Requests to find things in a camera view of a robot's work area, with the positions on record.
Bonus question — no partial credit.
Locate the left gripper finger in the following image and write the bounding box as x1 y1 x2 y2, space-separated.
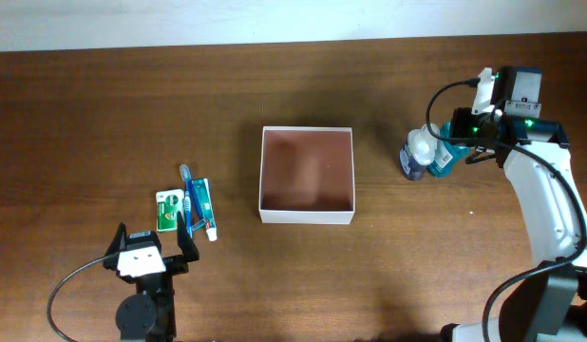
103 222 127 270
177 213 199 262

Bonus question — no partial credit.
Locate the teal Listerine mouthwash bottle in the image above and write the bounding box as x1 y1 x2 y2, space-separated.
426 122 470 178

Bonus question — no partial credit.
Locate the green white Dettol soap bar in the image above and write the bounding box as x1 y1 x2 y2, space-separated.
156 189 184 233

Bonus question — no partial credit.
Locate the dark blue Dettol foam bottle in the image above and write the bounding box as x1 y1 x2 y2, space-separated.
399 123 439 181

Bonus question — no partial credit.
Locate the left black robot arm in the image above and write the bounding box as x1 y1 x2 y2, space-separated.
103 214 199 341

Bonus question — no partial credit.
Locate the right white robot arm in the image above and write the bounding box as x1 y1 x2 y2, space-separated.
440 107 587 341

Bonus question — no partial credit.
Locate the teal toothpaste tube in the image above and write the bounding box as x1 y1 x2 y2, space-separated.
192 179 218 242

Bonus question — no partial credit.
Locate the blue white toothbrush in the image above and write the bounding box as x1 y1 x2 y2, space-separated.
179 164 193 237

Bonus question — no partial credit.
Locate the white open cardboard box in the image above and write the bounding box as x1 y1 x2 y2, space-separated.
257 126 356 225

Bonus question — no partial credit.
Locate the black left camera cable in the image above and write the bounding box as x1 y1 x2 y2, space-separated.
47 254 120 342

